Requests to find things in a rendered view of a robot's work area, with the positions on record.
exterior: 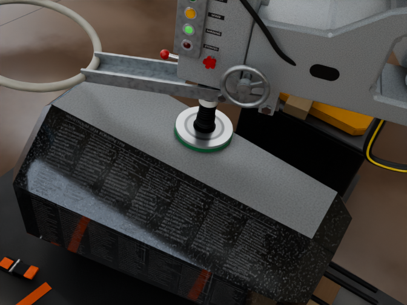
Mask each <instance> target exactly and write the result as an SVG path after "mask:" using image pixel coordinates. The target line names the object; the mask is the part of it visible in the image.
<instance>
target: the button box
mask: <svg viewBox="0 0 407 305"><path fill-rule="evenodd" d="M187 7H192V8H194V9H195V10H196V11H197V16H196V18H195V19H188V18H187V17H186V16H185V13H184V11H185V9H186V8H187ZM207 8H208V0H198V1H197V2H190V1H189V0H178V2H177V15H176V29H175V36H174V49H173V52H174V53H177V54H182V55H185V56H189V57H193V58H196V59H199V58H200V56H201V51H202V43H203V38H204V30H205V21H206V16H207ZM185 24H191V25H193V26H194V28H195V33H194V34H193V35H187V34H185V33H184V31H183V26H184V25H185ZM184 39H188V40H190V41H191V42H192V43H193V48H192V50H184V49H183V48H182V46H181V42H182V41H183V40H184Z"/></svg>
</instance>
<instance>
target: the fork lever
mask: <svg viewBox="0 0 407 305"><path fill-rule="evenodd" d="M94 56H96V57H98V58H99V59H100V61H101V62H100V64H99V66H98V68H97V70H89V69H84V68H81V73H82V74H84V75H85V76H86V78H87V79H86V80H85V81H84V82H90V83H95V84H102V85H110V86H114V87H122V88H129V89H134V90H142V91H149V92H154V93H161V94H169V95H174V96H181V97H189V98H193V99H200V100H208V101H213V102H220V103H228V104H232V103H230V102H229V101H227V100H226V98H225V97H224V96H223V94H222V92H221V90H220V89H217V88H212V87H205V86H200V85H192V84H186V81H187V80H185V79H180V78H178V77H177V62H170V61H162V60H156V59H148V58H143V57H134V56H126V55H121V54H113V53H104V52H99V51H95V52H94ZM228 92H229V91H228ZM229 94H230V95H231V96H232V97H234V98H235V99H237V100H239V98H240V94H239V93H238V92H236V93H231V92H229ZM261 97H262V95H261V94H253V93H250V94H249V95H247V96H245V102H254V101H256V100H258V99H260V98H261ZM279 103H280V98H278V101H277V104H276V108H275V111H278V110H279ZM232 105H233V104H232ZM262 113H264V114H265V115H267V114H271V108H270V107H269V106H268V105H266V106H263V107H262Z"/></svg>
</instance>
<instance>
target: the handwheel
mask: <svg viewBox="0 0 407 305"><path fill-rule="evenodd" d="M237 71H247V72H250V73H253V74H255V75H256V76H257V77H258V78H259V79H260V80H261V81H258V82H253V83H252V82H251V78H252V75H251V74H250V73H246V74H245V77H244V78H243V79H241V80H240V79H239V78H237V77H236V76H235V75H234V74H233V73H234V72H237ZM227 78H229V79H231V80H232V81H233V82H234V83H235V84H237V88H236V90H237V92H238V93H239V94H240V98H239V100H237V99H235V98H234V97H232V96H231V95H230V94H229V92H228V91H227V88H226V85H225V83H226V80H227ZM219 85H220V90H221V92H222V94H223V96H224V97H225V98H226V100H227V101H229V102H230V103H232V104H233V105H235V106H238V107H242V108H254V107H258V106H259V105H261V104H263V103H264V102H265V101H266V100H267V98H268V97H269V95H270V91H271V87H270V82H269V80H268V78H267V77H266V76H265V75H264V73H263V72H261V71H260V70H259V69H257V68H255V67H252V66H250V65H235V66H232V67H230V68H228V69H227V70H225V71H224V73H223V74H222V75H221V78H220V83H219ZM258 87H264V92H263V95H262V97H261V98H260V99H258V100H256V101H254V102H245V96H247V95H249V94H250V93H251V90H252V88H258Z"/></svg>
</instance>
